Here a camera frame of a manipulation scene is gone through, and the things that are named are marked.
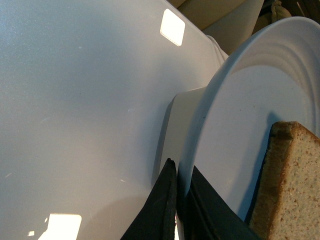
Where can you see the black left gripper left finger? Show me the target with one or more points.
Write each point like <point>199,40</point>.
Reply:
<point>157,218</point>

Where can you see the beige cushion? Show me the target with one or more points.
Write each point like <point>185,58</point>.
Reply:
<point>278,12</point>

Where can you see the light blue round plate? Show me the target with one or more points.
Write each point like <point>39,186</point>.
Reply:
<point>273,76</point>

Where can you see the slice of toast bread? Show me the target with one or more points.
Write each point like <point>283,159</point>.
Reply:
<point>287,205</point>

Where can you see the beige chair right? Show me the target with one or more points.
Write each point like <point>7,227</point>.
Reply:
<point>229,22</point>

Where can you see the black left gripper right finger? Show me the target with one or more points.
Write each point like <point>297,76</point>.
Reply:
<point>204,215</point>

